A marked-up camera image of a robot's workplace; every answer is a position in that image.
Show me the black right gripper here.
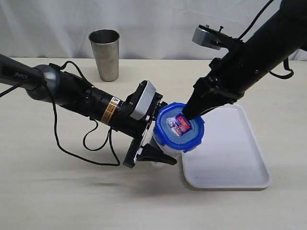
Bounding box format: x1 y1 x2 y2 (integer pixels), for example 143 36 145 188
182 39 244 119

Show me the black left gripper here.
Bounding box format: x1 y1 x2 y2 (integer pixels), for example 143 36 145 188
112 81 177 168

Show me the blue plastic lid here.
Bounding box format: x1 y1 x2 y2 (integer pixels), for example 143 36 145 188
153 103 205 153

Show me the clear plastic container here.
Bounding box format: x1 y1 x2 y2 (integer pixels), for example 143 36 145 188
149 132 183 160

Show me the stainless steel cup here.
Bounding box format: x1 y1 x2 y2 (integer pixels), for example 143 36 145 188
88 29 120 82

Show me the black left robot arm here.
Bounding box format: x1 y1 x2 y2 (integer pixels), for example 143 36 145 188
0 56 177 168

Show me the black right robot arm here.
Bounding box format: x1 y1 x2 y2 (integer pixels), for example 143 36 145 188
183 0 307 120

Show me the white plastic tray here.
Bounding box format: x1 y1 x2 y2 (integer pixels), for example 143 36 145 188
182 104 272 190

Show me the white backdrop cloth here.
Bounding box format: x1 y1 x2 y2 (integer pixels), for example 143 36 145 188
0 0 280 60

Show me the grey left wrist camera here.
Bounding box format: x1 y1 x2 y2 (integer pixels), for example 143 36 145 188
130 80 156 120

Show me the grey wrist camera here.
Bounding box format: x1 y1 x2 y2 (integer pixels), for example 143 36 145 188
192 24 234 50
130 80 156 120

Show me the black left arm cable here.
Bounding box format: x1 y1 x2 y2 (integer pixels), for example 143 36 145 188
0 60 120 166

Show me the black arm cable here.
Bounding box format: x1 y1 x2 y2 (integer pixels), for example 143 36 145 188
0 60 120 166
237 0 295 80

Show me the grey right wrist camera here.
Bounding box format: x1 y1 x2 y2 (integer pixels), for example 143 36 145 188
192 24 234 50

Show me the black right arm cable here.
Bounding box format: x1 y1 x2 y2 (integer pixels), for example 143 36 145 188
237 0 295 80

